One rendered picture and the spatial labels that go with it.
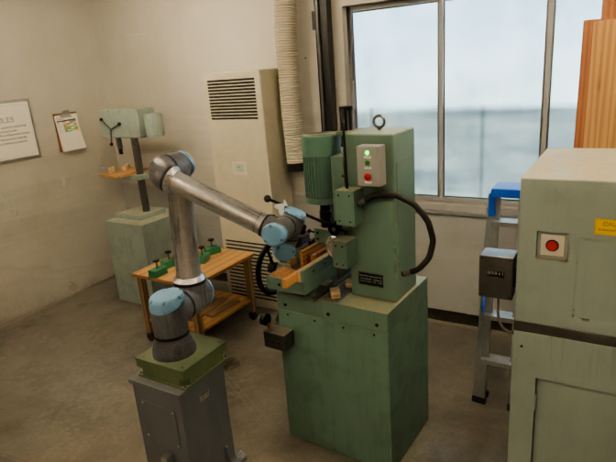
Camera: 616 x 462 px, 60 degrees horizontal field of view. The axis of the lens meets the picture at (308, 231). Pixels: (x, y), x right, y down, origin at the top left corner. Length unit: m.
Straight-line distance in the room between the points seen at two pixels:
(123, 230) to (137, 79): 1.34
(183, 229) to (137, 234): 2.07
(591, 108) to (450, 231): 1.12
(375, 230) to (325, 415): 0.96
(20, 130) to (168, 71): 1.24
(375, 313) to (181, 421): 0.93
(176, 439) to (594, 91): 2.66
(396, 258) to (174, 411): 1.13
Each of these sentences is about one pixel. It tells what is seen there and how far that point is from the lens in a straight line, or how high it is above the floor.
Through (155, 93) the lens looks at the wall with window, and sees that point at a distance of 4.86.
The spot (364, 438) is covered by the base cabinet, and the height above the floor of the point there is 0.14.
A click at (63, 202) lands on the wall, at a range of 5.05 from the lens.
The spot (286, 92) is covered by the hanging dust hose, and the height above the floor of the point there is 1.64.
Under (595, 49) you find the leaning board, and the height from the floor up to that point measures 1.77.
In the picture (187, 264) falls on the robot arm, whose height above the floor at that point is 1.00.
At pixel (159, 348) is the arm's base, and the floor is 0.70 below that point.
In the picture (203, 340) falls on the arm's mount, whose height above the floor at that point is 0.64.
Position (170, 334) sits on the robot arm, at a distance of 2.36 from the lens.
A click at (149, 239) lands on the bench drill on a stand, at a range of 4.41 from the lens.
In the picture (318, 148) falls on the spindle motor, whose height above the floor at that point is 1.45.
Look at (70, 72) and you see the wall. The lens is 5.13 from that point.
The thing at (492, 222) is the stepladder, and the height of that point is 0.99.
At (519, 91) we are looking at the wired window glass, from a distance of 3.48.
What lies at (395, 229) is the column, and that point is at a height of 1.13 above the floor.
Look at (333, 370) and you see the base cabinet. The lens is 2.53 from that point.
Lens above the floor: 1.79
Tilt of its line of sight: 17 degrees down
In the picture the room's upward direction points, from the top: 4 degrees counter-clockwise
